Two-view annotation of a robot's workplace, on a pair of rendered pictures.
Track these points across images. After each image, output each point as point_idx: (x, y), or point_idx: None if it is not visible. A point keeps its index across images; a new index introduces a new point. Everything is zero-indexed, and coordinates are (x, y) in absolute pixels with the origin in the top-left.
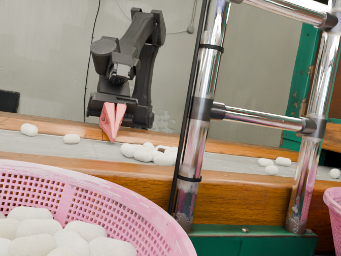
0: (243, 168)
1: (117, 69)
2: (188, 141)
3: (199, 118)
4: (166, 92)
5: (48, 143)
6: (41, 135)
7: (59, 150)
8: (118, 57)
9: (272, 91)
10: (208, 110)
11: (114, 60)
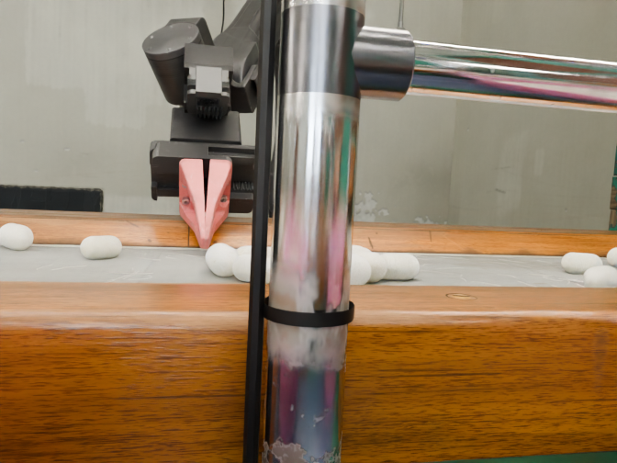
0: (524, 280)
1: (197, 79)
2: (284, 180)
3: (309, 84)
4: (365, 159)
5: (43, 261)
6: (48, 247)
7: (50, 273)
8: (200, 52)
9: (577, 127)
10: (344, 51)
11: (190, 59)
